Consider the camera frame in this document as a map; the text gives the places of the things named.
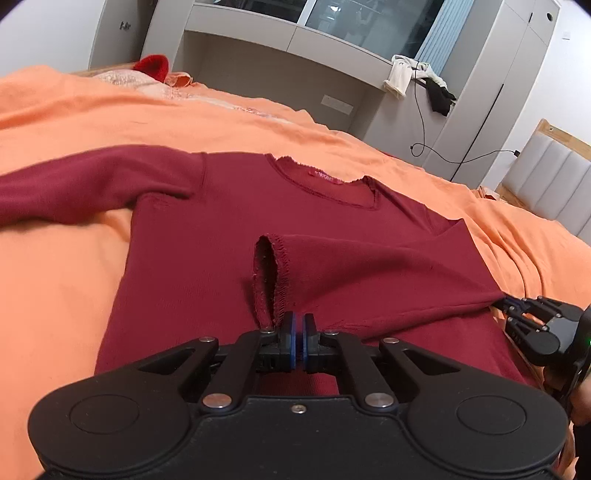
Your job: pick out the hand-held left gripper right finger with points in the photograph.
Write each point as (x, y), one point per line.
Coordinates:
(308, 341)

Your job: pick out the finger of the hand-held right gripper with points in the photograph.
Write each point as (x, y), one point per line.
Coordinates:
(531, 307)
(531, 339)

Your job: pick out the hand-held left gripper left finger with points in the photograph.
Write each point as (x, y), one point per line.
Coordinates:
(287, 341)

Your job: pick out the maroon long-sleeve sweater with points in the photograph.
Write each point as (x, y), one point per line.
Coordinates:
(207, 230)

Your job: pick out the grey padded headboard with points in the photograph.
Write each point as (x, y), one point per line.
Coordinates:
(554, 180)

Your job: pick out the tall grey cabinet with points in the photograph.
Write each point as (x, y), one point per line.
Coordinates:
(494, 92)

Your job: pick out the black cloth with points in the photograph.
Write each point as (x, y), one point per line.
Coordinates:
(441, 99)

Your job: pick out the orange bed sheet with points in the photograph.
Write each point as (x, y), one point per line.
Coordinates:
(55, 286)

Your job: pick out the white cloth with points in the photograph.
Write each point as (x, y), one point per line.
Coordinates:
(397, 76)

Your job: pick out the grey built-in desk unit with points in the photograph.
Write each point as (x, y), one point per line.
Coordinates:
(277, 69)

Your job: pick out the small orange cloth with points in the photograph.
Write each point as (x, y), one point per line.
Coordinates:
(179, 79)

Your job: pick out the light blue curtain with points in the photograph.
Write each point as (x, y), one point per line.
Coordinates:
(438, 32)

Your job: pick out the bright red garment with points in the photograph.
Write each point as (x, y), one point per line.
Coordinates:
(152, 67)

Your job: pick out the pink floral cloth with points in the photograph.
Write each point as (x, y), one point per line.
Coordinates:
(120, 78)

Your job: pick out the window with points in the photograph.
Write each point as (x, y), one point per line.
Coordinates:
(360, 23)

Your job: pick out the white wall socket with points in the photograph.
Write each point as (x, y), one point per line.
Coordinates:
(337, 104)

